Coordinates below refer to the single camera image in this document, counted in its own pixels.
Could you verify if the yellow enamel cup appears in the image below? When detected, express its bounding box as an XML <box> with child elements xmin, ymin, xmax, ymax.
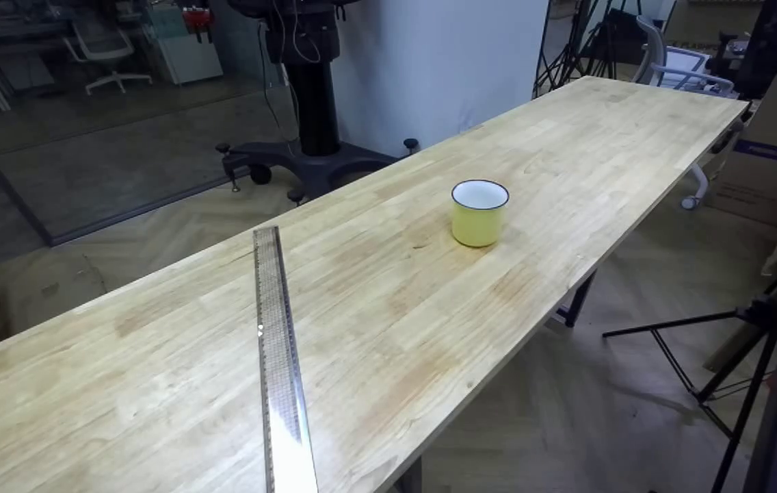
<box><xmin>449</xmin><ymin>175</ymin><xmax>511</xmax><ymax>250</ymax></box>

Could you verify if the black table leg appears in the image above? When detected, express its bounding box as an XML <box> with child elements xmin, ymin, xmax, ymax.
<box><xmin>557</xmin><ymin>271</ymin><xmax>600</xmax><ymax>331</ymax></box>

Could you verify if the black wheeled pedestal stand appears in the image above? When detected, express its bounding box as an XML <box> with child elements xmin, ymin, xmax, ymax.
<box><xmin>216</xmin><ymin>0</ymin><xmax>423</xmax><ymax>206</ymax></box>

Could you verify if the black tripod stand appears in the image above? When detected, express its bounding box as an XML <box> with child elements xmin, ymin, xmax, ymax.
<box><xmin>600</xmin><ymin>268</ymin><xmax>777</xmax><ymax>493</ymax></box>

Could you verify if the cardboard box with purple stripe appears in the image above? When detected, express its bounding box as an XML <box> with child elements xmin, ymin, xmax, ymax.
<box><xmin>711</xmin><ymin>38</ymin><xmax>777</xmax><ymax>231</ymax></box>

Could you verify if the white wire frame chair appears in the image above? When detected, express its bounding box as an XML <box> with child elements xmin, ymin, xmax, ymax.
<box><xmin>636</xmin><ymin>17</ymin><xmax>740</xmax><ymax>214</ymax></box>

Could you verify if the long metal ruler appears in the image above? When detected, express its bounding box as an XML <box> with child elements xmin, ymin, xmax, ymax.
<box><xmin>253</xmin><ymin>225</ymin><xmax>321</xmax><ymax>493</ymax></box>

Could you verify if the white office chair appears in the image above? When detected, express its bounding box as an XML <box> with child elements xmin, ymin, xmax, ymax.
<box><xmin>63</xmin><ymin>10</ymin><xmax>156</xmax><ymax>98</ymax></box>

